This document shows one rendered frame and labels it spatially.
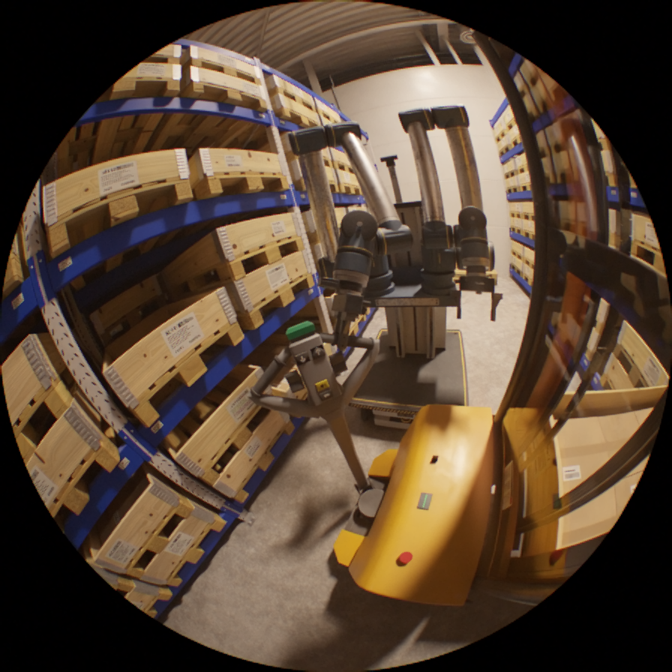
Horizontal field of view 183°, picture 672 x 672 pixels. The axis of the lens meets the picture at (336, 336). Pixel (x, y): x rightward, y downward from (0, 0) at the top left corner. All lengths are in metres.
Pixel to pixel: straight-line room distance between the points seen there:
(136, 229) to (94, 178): 0.39
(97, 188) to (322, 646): 2.68
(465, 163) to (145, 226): 1.62
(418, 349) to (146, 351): 2.10
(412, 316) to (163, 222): 1.95
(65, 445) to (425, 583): 1.37
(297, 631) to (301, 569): 0.55
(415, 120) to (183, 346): 1.65
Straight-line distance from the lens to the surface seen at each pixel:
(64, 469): 1.27
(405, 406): 1.68
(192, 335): 1.16
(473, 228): 0.81
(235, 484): 1.59
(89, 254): 1.18
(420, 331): 2.01
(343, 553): 1.33
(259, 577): 1.93
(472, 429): 0.94
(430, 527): 0.78
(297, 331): 0.57
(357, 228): 0.62
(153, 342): 1.10
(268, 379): 0.60
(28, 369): 1.17
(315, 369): 0.60
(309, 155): 1.22
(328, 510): 1.76
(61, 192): 1.26
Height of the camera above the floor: 1.66
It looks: 29 degrees down
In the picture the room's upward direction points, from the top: 15 degrees counter-clockwise
